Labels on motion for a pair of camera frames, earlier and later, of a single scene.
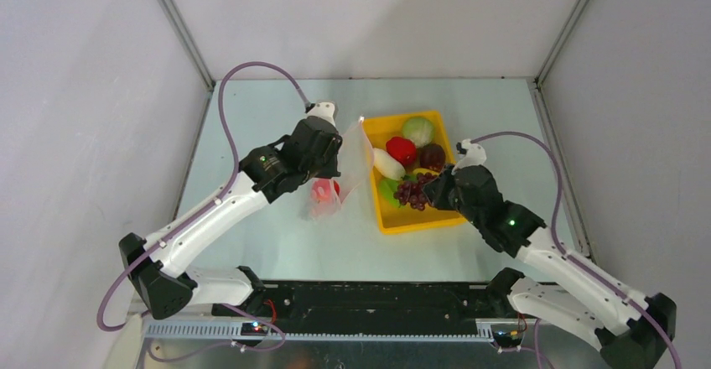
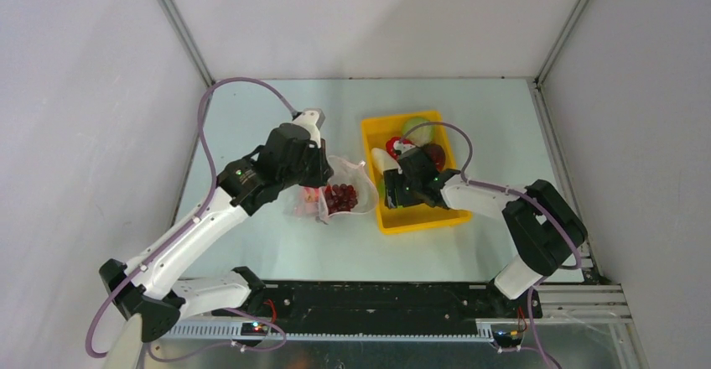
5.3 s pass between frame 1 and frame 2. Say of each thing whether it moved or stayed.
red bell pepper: stayed
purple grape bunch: moved
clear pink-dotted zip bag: moved
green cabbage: stayed
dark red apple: stayed
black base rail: stayed
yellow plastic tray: stayed
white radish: stayed
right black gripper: moved
